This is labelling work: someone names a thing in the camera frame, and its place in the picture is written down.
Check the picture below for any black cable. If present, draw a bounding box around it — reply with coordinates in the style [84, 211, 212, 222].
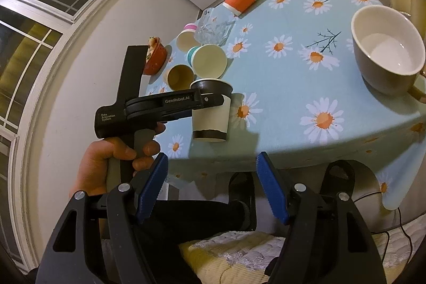
[352, 190, 415, 268]

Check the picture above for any window with white frame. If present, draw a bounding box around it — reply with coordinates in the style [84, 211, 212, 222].
[1, 0, 109, 270]

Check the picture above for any pink-banded paper cup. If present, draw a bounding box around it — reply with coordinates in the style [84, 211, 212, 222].
[175, 23, 200, 53]

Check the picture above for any red bowl with food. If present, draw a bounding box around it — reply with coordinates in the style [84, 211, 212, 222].
[143, 37, 167, 76]

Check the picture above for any yellowish quilted cushion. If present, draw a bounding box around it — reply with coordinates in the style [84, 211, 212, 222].
[180, 231, 285, 283]

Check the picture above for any light blue daisy tablecloth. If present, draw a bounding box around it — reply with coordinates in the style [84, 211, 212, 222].
[158, 0, 425, 210]

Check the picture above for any brown kraft paper cup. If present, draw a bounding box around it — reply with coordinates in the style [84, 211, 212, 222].
[163, 64, 195, 91]

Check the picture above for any teal-banded paper cup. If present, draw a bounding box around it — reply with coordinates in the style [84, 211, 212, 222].
[186, 44, 227, 79]

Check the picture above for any large beige ceramic mug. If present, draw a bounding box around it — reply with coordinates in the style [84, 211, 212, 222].
[351, 5, 425, 104]

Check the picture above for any person's left hand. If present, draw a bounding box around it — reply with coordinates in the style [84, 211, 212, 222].
[69, 137, 160, 198]

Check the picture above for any white black-banded paper cup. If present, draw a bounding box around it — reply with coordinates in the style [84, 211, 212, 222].
[191, 79, 233, 142]

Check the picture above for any clear glass tumbler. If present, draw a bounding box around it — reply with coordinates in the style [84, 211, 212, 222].
[194, 7, 235, 46]

